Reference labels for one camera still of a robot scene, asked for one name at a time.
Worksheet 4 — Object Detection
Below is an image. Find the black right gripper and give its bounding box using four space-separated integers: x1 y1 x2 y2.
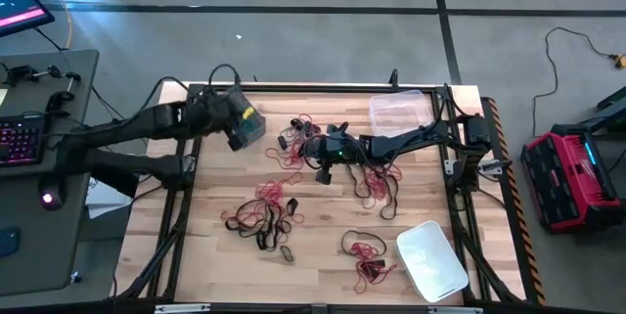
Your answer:
300 121 366 186

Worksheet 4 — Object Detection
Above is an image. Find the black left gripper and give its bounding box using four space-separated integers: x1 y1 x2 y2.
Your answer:
214 93 259 153

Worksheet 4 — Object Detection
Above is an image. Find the grey translucent plastic basket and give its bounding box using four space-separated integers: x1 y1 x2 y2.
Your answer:
225 84 268 148

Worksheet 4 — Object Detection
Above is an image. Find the clear plastic basket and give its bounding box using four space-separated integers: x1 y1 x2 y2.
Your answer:
367 89 435 140

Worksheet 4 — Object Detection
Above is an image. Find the white plastic basket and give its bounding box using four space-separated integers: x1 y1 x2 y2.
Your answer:
393 219 470 304

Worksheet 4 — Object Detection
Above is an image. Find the white paper sheet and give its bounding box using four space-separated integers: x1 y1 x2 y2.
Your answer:
85 181 134 221

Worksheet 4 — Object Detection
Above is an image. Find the black screw clamp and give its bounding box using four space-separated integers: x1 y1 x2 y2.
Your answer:
2 63 64 88
44 71 83 113

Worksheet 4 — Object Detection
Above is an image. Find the black computer mouse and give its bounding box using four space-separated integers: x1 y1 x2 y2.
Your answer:
37 181 66 212

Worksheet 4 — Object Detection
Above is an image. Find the yellow black hazard strip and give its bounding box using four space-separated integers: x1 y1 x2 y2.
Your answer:
481 96 548 307

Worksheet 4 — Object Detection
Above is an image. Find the black backlit keyboard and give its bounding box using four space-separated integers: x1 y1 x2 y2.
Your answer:
0 112 49 168

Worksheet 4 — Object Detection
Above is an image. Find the grey desk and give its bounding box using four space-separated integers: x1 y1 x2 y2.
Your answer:
0 48 100 298

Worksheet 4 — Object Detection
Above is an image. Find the computer monitor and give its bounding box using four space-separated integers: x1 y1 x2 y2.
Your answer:
0 0 56 39

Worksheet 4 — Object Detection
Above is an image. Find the dark blue pad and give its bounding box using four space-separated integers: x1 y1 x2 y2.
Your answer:
0 226 22 259

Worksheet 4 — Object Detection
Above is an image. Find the red black tool case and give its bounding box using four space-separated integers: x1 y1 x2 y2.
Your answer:
519 122 626 236

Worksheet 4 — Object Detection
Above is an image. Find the dark green cart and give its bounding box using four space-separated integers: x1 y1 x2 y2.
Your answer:
594 84 626 134

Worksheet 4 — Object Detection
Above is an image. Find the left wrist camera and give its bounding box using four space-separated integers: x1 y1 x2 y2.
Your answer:
209 86 242 106

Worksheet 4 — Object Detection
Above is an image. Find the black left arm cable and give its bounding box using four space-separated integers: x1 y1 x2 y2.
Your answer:
129 63 242 127

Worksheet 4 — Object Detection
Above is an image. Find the orange cable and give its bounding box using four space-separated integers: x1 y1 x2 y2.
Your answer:
33 0 74 51

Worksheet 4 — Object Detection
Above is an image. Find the silver metal bracket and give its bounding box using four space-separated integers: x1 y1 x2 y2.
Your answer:
154 302 211 314
427 305 484 314

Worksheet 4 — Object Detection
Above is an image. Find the black monitor cable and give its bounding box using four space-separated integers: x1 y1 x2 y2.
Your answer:
32 26 67 53

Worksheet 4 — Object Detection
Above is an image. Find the black floor cable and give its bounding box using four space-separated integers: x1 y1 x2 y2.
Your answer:
530 25 615 138

